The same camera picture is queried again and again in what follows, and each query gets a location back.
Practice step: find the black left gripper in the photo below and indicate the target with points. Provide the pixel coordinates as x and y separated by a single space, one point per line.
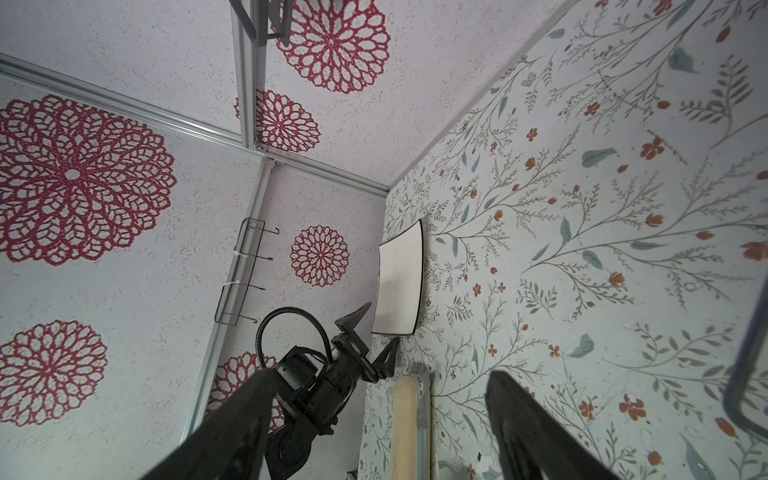
316 396

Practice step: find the black wire wall basket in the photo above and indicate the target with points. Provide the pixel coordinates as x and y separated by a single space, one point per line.
246 254

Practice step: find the grey wall shelf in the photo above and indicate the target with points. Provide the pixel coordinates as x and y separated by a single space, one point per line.
268 20

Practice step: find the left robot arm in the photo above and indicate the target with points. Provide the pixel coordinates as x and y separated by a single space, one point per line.
289 447

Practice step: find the beige glasses case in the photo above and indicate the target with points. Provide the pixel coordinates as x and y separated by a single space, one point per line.
411 428

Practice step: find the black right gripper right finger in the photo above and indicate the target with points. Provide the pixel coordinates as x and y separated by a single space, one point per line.
532 445

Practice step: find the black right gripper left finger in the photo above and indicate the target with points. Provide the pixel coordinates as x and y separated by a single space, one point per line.
231 443

